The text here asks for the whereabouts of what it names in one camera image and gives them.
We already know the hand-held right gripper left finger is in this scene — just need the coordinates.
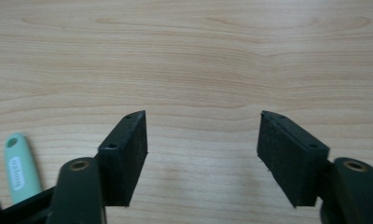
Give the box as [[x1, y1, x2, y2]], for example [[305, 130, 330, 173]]
[[97, 109, 149, 208]]

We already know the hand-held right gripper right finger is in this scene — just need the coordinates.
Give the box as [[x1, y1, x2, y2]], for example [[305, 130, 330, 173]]
[[256, 110, 331, 209]]

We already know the mint green tool handle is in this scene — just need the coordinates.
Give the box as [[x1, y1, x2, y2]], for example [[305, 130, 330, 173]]
[[3, 133, 44, 205]]

